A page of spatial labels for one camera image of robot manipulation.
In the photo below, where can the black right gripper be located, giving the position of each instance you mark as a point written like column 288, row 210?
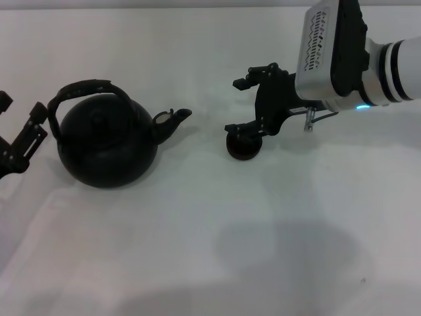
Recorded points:
column 273, row 98

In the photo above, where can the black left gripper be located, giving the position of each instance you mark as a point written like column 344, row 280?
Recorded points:
column 13, row 163

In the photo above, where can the small dark teacup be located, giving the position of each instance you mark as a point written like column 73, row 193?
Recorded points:
column 243, row 152

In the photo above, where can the black round teapot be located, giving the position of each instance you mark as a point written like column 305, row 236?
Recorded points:
column 105, row 154

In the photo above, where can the silver vented wrist camera housing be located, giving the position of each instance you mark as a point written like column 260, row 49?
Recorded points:
column 315, row 59

